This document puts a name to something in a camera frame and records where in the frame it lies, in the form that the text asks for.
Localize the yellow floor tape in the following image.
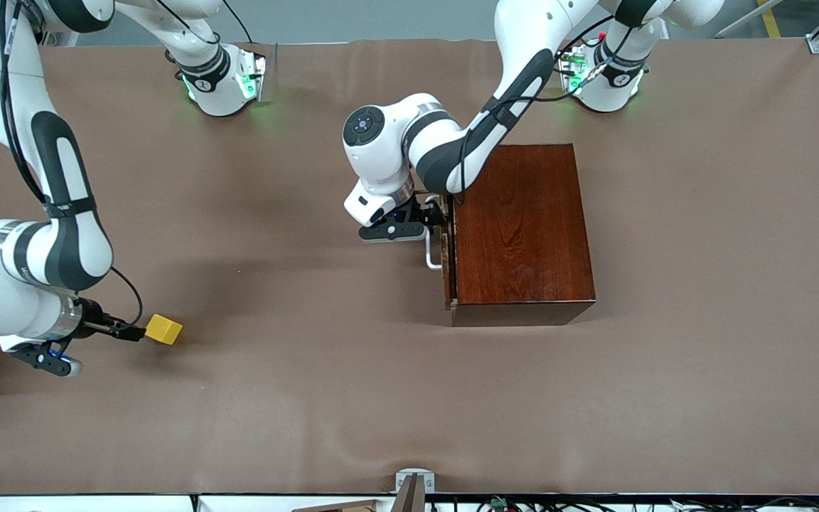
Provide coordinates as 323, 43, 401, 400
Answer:
756, 0, 783, 38

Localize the brown table cover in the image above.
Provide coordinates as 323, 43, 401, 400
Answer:
0, 39, 819, 496

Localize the thin grey metal bar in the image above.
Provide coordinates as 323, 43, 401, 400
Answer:
715, 0, 783, 40

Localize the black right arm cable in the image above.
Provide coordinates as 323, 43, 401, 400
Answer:
0, 0, 144, 329

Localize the grey metal bracket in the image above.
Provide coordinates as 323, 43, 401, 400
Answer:
394, 468, 437, 512

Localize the dark wooden cabinet box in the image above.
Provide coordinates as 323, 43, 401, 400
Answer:
450, 144, 597, 328

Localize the wooden drawer with white handle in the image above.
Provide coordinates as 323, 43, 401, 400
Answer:
424, 193, 459, 311

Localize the yellow block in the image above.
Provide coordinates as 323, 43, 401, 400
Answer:
144, 314, 185, 347

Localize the black right base cable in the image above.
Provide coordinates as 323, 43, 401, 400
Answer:
222, 0, 254, 43

